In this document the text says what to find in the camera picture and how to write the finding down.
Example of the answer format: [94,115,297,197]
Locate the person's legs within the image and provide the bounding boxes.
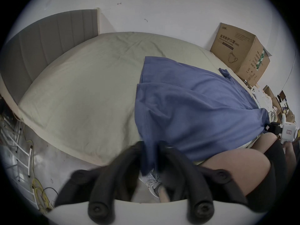
[138,133,289,213]

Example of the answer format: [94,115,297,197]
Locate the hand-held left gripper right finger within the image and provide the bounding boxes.
[159,141,249,221]

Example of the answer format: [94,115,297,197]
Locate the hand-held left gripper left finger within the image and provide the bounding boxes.
[54,141,145,220]

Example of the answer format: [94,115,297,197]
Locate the white metal rack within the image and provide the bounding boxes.
[0,120,41,209]

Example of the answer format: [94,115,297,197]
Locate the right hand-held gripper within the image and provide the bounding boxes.
[264,113,299,145]

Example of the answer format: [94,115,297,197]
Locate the large brown cardboard carton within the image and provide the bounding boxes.
[210,22,273,87]

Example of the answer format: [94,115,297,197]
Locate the blue shirt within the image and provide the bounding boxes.
[135,56,270,176]

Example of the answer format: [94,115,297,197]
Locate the grey padded headboard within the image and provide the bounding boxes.
[0,8,101,108]

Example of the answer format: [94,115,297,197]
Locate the small brown carton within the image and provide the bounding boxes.
[262,85,283,117]

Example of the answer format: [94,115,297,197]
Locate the person's right hand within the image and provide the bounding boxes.
[283,141,297,157]

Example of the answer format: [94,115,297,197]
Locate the yellow cable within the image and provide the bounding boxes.
[22,122,57,213]

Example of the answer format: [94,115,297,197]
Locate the bed with pale green sheet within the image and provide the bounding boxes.
[17,32,270,167]

